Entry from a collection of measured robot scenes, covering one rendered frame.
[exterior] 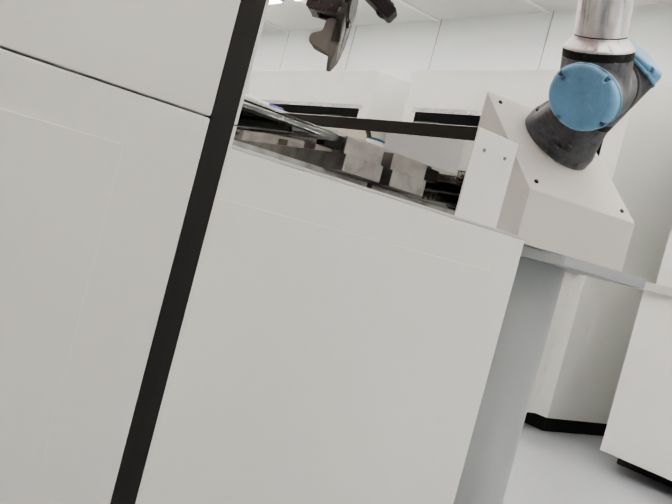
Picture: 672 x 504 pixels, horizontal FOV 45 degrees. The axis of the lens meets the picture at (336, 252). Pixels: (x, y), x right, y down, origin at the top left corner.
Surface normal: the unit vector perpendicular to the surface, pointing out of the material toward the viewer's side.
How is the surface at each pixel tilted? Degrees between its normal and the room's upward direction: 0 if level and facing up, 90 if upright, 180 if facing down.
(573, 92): 123
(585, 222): 90
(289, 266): 90
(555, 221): 90
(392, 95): 90
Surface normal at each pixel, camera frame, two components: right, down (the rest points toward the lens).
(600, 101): -0.55, 0.44
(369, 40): -0.77, -0.18
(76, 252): 0.59, 0.18
